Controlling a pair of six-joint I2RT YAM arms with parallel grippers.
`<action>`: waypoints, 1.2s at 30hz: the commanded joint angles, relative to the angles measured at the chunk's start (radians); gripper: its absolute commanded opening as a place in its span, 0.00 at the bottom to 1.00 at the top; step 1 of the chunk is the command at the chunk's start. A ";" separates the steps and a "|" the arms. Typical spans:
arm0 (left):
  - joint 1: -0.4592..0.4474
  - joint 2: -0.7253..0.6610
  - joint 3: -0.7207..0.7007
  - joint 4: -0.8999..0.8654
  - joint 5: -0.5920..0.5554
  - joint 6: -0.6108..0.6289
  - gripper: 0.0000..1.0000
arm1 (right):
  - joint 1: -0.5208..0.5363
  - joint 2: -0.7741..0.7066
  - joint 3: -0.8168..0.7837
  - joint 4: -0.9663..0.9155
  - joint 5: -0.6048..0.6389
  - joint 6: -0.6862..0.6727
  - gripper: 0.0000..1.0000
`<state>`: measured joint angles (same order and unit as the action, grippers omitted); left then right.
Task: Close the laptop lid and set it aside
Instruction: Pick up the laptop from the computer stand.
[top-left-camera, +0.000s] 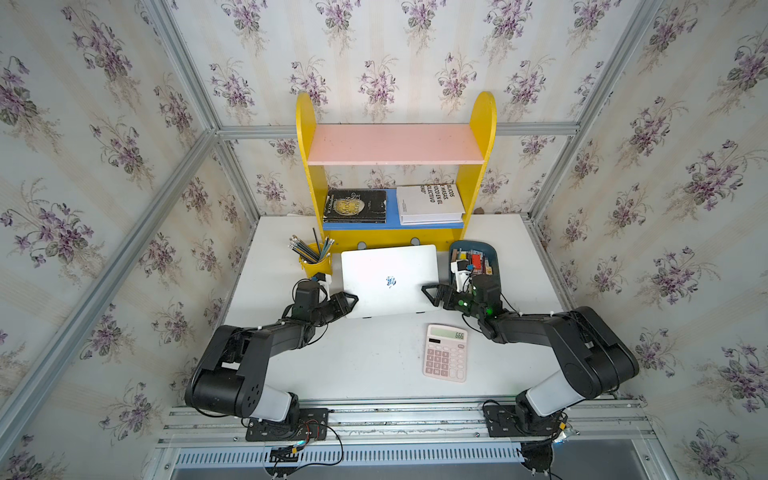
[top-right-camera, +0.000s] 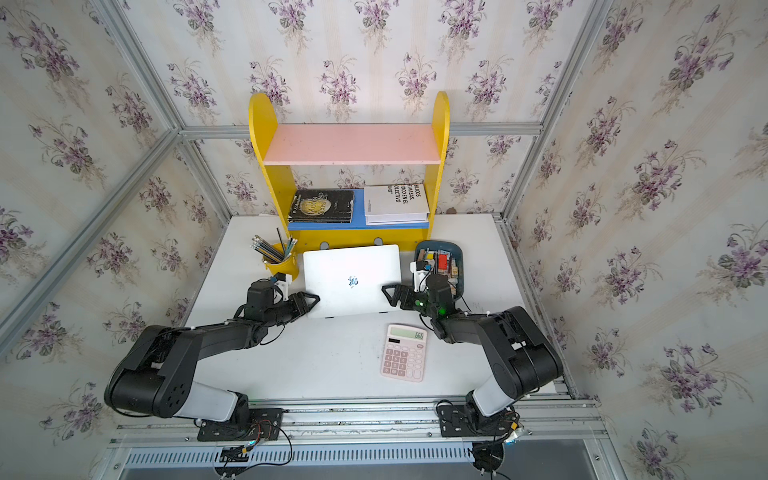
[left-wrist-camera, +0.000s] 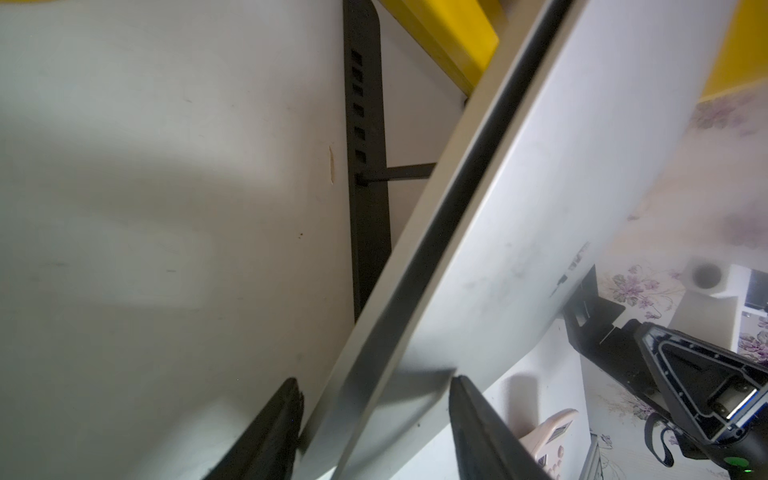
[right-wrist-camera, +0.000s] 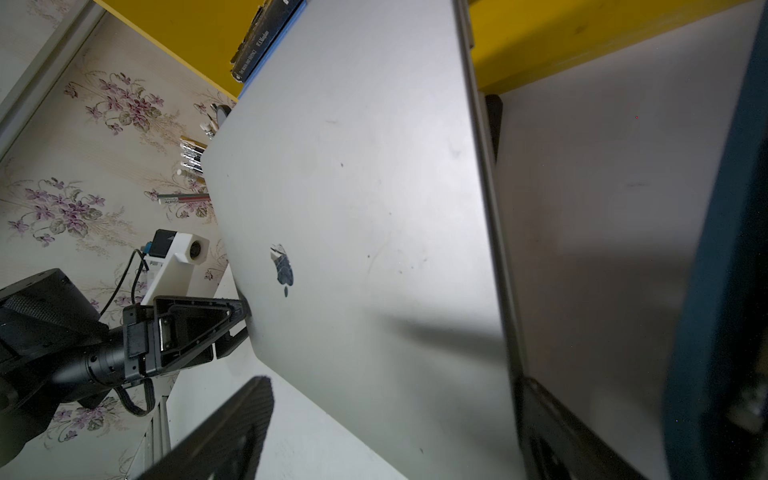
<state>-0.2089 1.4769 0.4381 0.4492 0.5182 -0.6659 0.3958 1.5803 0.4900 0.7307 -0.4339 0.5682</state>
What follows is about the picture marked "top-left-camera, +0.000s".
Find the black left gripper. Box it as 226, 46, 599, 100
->
311, 294, 361, 329

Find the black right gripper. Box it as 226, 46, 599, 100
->
420, 283, 485, 321

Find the silver laptop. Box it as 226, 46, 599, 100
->
340, 245, 439, 318

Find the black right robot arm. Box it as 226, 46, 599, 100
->
421, 274, 639, 437

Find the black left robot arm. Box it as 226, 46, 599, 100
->
184, 279, 359, 425

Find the yellow pencil cup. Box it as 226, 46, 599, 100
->
299, 255, 332, 278

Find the blue tray of small items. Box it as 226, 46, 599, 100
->
449, 240, 500, 286

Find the pink calculator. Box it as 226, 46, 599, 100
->
422, 324, 468, 383

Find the white book black lettering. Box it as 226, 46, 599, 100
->
396, 184, 465, 225

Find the black book gold emblem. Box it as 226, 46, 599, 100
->
323, 189, 387, 224

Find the yellow pink blue shelf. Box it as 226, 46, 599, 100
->
295, 91, 498, 253

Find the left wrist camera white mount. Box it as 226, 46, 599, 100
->
311, 272, 332, 289

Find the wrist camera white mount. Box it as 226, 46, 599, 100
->
311, 272, 332, 289
451, 259, 475, 293

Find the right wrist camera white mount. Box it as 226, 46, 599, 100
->
451, 259, 475, 293

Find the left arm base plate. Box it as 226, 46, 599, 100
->
245, 408, 330, 442

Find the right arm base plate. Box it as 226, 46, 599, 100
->
481, 400, 568, 438

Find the aluminium mounting rail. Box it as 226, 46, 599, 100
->
144, 397, 675, 479

